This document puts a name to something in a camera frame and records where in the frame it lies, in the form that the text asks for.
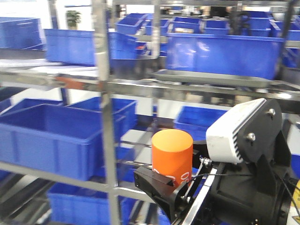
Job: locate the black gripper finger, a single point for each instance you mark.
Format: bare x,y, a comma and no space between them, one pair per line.
160,189

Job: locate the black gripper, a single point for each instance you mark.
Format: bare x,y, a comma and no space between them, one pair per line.
258,191

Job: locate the orange cylindrical capacitor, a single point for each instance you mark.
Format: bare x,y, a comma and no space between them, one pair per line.
172,154

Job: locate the grey metal tray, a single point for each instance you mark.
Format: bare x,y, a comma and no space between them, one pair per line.
211,78

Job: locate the large blue plastic bin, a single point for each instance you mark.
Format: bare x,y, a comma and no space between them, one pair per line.
224,54

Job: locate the potted green plant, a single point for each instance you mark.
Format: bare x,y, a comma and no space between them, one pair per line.
73,18

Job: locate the blue crate far left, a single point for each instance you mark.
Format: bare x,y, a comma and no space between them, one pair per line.
20,33

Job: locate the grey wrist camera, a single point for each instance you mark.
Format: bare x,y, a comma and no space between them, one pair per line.
245,132

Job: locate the steel shelf rack frame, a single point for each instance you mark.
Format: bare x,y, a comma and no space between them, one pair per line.
76,149

